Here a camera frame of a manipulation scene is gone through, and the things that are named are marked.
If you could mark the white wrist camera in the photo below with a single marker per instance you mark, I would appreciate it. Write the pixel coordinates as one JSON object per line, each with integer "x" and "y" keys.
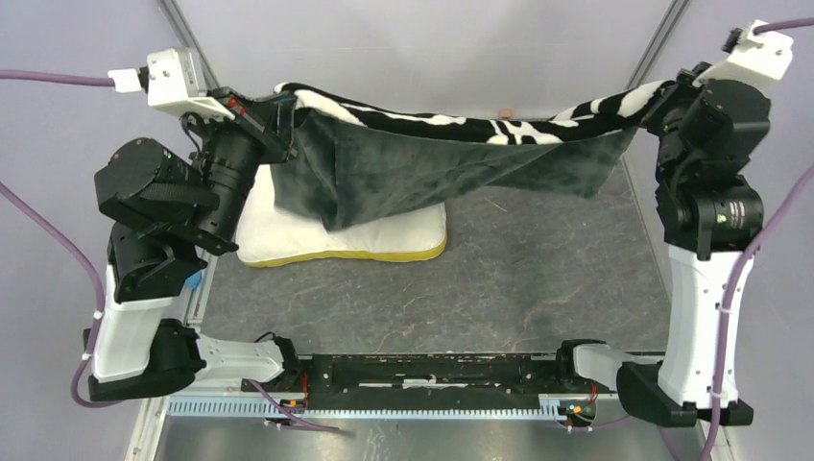
{"x": 758, "y": 60}
{"x": 173, "y": 81}

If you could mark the white pillow with yellow edge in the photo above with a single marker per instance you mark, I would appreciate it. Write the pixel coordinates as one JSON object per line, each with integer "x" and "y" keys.
{"x": 268, "y": 236}

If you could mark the zebra striped pillowcase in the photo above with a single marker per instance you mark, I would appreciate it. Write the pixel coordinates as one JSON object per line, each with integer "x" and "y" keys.
{"x": 355, "y": 163}

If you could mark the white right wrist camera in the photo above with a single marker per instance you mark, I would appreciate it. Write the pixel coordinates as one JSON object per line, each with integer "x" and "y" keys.
{"x": 758, "y": 60}

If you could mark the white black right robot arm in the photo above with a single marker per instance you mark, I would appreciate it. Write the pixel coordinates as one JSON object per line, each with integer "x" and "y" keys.
{"x": 706, "y": 229}

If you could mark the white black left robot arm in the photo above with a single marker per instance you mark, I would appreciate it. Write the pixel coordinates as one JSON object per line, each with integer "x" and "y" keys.
{"x": 169, "y": 215}

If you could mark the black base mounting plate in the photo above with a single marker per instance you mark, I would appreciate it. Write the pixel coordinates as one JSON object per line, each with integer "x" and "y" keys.
{"x": 439, "y": 381}

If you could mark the light blue cable comb strip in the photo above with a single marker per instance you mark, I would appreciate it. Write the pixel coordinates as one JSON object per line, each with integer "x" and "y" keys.
{"x": 223, "y": 407}

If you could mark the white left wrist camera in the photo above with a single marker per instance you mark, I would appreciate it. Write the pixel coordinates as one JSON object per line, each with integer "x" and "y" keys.
{"x": 173, "y": 81}

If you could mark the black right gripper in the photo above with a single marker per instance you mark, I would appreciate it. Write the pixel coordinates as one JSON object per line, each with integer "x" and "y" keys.
{"x": 657, "y": 119}

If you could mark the blue clip on wall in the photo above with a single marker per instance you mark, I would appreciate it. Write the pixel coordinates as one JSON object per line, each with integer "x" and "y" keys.
{"x": 193, "y": 282}

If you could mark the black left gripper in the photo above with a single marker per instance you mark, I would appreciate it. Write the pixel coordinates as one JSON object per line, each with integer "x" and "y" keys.
{"x": 268, "y": 119}

